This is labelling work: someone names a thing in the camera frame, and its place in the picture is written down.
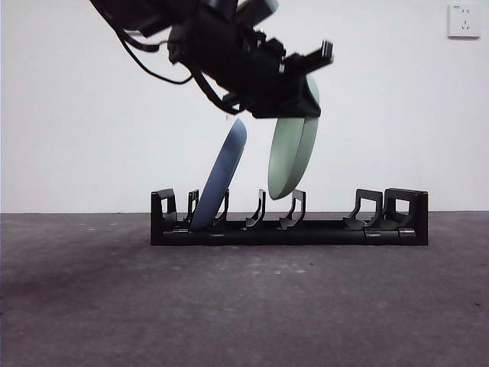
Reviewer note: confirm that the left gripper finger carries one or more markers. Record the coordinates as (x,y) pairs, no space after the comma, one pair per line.
(286,101)

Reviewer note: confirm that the pale green round plate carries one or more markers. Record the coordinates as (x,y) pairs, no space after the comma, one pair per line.
(286,160)

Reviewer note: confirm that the blue round plate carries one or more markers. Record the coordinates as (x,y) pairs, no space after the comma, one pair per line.
(221,172)

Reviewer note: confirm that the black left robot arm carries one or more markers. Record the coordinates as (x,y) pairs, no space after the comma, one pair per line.
(126,11)

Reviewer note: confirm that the black plastic plate rack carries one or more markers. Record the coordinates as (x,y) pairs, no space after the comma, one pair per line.
(336,233)

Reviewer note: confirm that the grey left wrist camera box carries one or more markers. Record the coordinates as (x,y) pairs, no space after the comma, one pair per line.
(258,9)

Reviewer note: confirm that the white wall socket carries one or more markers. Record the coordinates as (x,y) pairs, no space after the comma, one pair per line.
(464,21)

